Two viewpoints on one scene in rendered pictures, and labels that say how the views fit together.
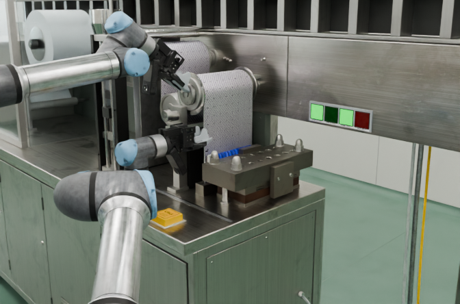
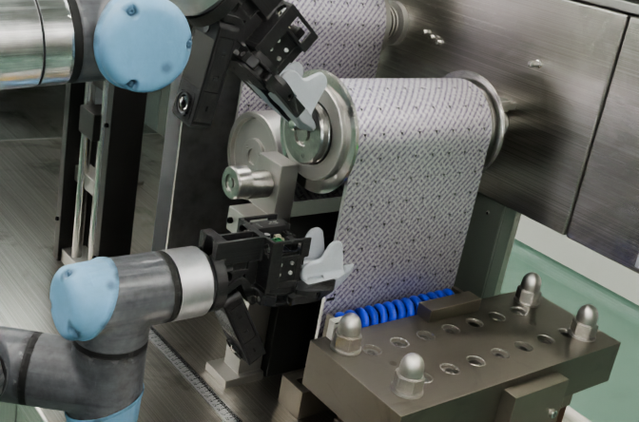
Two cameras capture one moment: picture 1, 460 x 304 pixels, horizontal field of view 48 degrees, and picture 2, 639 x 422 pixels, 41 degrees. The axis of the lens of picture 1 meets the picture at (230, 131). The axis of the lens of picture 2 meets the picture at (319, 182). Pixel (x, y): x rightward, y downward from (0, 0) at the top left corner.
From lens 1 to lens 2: 77 cm
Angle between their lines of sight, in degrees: 6
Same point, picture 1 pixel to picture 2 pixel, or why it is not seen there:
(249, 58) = (493, 49)
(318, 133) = not seen: hidden behind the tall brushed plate
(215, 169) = (346, 374)
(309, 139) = not seen: hidden behind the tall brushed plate
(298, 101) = (612, 205)
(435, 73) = not seen: outside the picture
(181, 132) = (265, 251)
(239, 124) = (435, 234)
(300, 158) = (584, 364)
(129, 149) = (91, 298)
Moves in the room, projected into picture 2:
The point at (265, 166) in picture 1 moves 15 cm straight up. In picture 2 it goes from (492, 390) to (524, 272)
